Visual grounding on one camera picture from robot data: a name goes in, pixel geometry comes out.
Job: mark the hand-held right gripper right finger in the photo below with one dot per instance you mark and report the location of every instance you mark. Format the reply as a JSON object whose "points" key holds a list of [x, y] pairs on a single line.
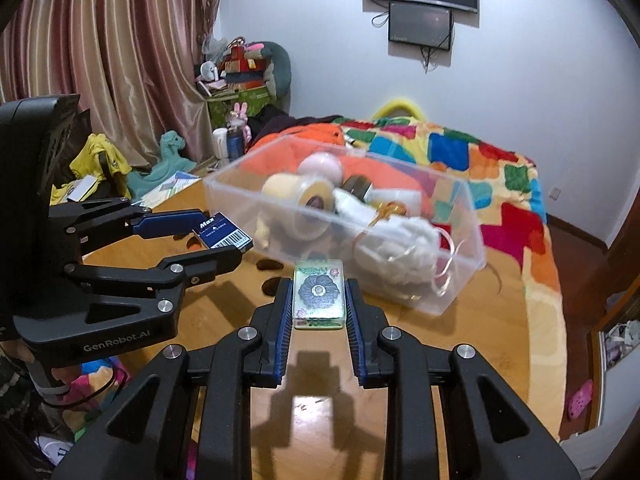
{"points": [[354, 330]]}

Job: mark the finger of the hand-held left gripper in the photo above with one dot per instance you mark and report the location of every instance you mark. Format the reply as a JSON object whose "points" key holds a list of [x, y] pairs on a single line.
{"points": [[170, 222], [210, 262]]}

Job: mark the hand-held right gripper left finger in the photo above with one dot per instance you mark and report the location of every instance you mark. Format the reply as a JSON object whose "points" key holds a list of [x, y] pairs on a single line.
{"points": [[285, 325]]}

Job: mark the blue card box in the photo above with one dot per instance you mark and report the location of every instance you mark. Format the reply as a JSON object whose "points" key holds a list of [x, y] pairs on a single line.
{"points": [[225, 235]]}

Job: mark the green floral patterned box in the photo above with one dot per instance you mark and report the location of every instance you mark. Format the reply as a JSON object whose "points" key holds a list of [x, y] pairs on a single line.
{"points": [[318, 295]]}

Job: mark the clear plastic storage box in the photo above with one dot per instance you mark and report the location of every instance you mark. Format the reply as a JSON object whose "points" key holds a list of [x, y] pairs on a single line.
{"points": [[250, 180]]}

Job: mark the white embroidered sock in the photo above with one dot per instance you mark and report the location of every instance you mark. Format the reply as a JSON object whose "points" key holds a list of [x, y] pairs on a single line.
{"points": [[400, 240]]}

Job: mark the clear tape roll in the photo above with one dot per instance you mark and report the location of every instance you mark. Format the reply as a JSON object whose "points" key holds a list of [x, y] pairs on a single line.
{"points": [[285, 187]]}

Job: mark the wooden desktop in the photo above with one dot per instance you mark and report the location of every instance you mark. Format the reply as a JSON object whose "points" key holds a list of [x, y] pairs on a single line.
{"points": [[475, 340]]}

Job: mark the pile of papers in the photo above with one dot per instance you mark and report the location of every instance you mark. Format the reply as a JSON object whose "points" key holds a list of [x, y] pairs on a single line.
{"points": [[172, 185]]}

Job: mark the yellow garment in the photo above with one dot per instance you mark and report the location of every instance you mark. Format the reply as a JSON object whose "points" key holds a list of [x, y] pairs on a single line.
{"points": [[100, 152]]}

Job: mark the teal rocking dinosaur toy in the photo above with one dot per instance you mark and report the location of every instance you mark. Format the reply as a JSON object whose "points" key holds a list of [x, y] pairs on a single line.
{"points": [[172, 142]]}

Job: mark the white cup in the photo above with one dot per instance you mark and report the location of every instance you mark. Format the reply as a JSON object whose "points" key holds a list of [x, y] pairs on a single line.
{"points": [[220, 142]]}

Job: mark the blue bottle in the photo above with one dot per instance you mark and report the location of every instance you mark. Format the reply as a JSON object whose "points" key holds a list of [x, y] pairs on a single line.
{"points": [[235, 147]]}

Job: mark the amber translucent item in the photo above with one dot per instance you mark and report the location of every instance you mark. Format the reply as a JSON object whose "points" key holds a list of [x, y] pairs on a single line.
{"points": [[387, 210]]}

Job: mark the pink bunny toy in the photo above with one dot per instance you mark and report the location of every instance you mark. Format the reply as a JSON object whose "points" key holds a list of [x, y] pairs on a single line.
{"points": [[241, 115]]}

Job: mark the green storage box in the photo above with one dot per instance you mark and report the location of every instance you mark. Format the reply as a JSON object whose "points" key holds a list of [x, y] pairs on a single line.
{"points": [[245, 105]]}

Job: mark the striped brown curtain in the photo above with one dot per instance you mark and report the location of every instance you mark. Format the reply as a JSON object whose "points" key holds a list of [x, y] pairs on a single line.
{"points": [[110, 45]]}

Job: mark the dark purple clothing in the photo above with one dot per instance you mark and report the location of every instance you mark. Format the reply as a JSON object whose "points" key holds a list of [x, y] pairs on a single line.
{"points": [[272, 120]]}

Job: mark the small white fan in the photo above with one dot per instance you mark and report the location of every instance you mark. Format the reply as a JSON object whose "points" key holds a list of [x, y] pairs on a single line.
{"points": [[209, 71]]}

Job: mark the colourful cloth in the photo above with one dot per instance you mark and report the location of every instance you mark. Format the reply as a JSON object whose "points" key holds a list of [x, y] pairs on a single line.
{"points": [[95, 382]]}

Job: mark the orange puffer jacket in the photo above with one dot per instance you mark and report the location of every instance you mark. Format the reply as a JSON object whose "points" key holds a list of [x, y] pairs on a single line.
{"points": [[320, 135]]}

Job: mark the stack of red boxes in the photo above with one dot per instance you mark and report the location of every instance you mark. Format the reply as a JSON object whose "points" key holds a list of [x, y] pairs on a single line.
{"points": [[245, 67]]}

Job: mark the colourful checked blanket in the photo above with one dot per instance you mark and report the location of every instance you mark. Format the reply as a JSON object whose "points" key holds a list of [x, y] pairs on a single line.
{"points": [[515, 240]]}

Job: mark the grey plush toy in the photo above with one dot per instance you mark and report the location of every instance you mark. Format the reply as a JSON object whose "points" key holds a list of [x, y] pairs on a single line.
{"points": [[280, 65]]}

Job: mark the yellow curved pillow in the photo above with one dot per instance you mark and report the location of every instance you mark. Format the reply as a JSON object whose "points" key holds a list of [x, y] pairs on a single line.
{"points": [[397, 105]]}

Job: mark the pink slipper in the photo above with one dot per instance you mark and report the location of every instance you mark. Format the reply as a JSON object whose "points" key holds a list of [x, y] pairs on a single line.
{"points": [[580, 400]]}

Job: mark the wooden cabinet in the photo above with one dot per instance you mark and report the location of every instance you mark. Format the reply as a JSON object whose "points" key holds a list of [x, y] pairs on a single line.
{"points": [[615, 360]]}

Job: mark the black box under television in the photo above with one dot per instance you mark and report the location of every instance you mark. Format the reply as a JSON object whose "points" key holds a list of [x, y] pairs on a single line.
{"points": [[420, 25]]}

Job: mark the wall socket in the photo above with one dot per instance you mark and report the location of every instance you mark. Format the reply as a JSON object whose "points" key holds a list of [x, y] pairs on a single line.
{"points": [[555, 193]]}

